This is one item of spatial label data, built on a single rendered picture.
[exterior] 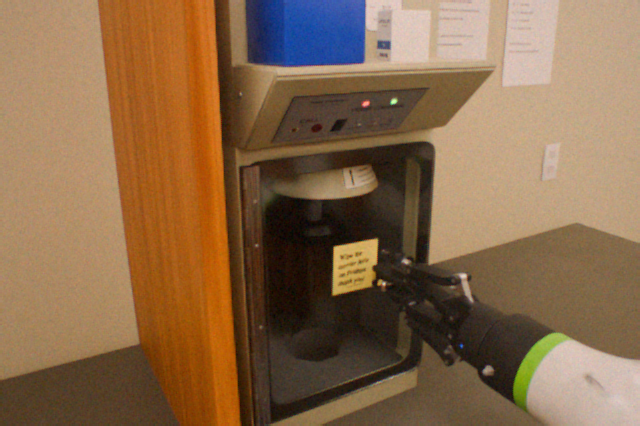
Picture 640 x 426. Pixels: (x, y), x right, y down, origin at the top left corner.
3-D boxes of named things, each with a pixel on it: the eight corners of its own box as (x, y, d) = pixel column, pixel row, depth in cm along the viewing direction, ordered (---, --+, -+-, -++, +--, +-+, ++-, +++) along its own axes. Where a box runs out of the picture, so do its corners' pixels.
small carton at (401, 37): (376, 59, 70) (377, 11, 68) (412, 59, 71) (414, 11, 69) (390, 61, 65) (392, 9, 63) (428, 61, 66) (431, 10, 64)
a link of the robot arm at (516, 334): (513, 350, 53) (502, 424, 56) (585, 318, 58) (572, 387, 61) (469, 324, 58) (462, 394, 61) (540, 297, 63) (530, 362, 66)
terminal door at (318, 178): (257, 425, 80) (243, 163, 67) (417, 366, 94) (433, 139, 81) (259, 428, 79) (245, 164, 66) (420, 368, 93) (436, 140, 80)
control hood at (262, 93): (234, 147, 66) (229, 63, 63) (435, 124, 81) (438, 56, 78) (275, 166, 56) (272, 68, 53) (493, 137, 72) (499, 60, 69)
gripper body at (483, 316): (519, 367, 65) (465, 334, 72) (528, 306, 62) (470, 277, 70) (474, 388, 61) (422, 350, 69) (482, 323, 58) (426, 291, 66)
